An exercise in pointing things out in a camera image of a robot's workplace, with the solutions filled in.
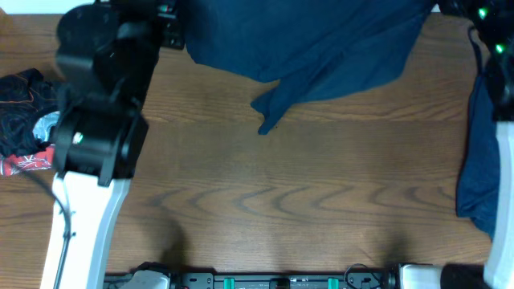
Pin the red patterned folded garment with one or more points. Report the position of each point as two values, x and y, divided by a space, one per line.
13 165

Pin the black patterned folded garment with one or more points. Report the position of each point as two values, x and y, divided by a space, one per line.
26 97

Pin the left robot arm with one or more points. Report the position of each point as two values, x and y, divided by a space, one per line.
107 53

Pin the navy blue garment pile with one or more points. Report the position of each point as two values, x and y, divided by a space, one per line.
477 188

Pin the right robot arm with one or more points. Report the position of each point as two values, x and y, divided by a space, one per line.
493 21

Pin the navy blue shorts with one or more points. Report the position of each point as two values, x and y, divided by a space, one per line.
313 50

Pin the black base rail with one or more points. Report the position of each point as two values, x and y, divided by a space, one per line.
154 275

